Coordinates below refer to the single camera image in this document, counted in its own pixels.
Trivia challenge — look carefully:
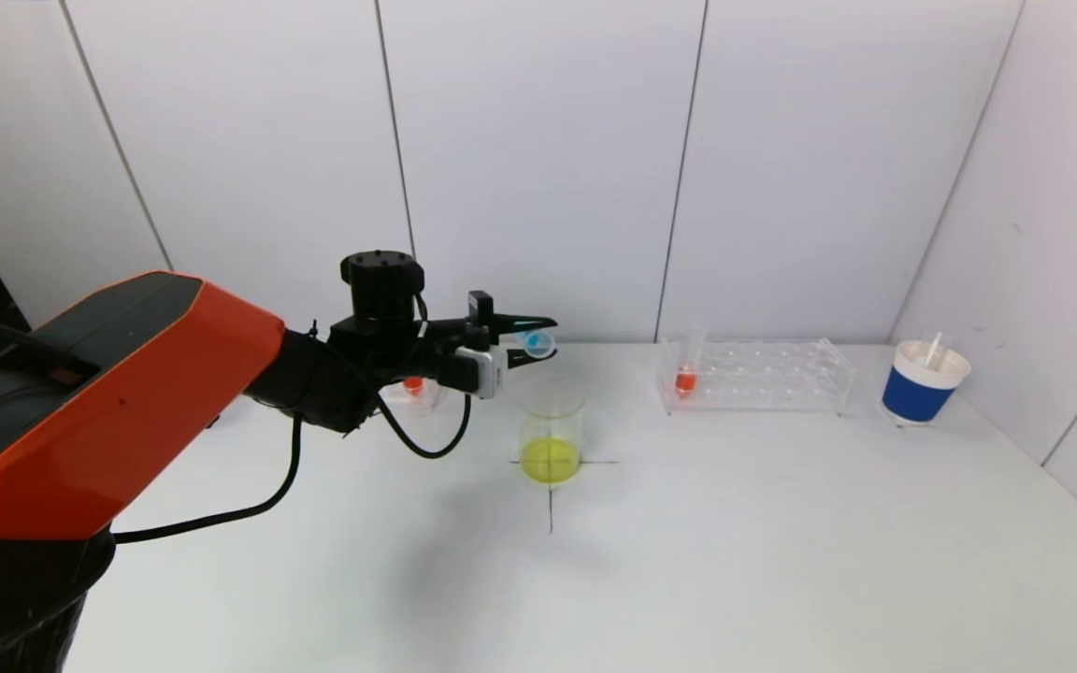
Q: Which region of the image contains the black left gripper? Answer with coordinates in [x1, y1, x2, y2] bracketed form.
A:
[422, 290, 559, 381]

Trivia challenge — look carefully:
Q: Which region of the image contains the test tube with blue liquid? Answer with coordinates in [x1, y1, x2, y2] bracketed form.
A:
[501, 327, 558, 364]

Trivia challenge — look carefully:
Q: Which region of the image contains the clear glass beaker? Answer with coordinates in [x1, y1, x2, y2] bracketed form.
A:
[515, 376, 587, 484]

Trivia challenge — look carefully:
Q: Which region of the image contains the clear acrylic test tube rack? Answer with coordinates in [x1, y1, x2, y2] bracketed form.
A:
[655, 338, 857, 415]
[380, 374, 443, 412]

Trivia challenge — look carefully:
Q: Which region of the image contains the blue and white paper cup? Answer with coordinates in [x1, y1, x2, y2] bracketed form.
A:
[881, 340, 971, 426]

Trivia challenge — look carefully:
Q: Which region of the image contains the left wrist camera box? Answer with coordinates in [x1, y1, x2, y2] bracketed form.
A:
[454, 345, 510, 401]

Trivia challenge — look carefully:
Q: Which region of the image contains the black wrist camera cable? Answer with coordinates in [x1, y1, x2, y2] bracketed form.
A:
[372, 294, 474, 461]

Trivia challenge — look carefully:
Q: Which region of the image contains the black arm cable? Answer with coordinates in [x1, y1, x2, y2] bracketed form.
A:
[111, 416, 306, 546]

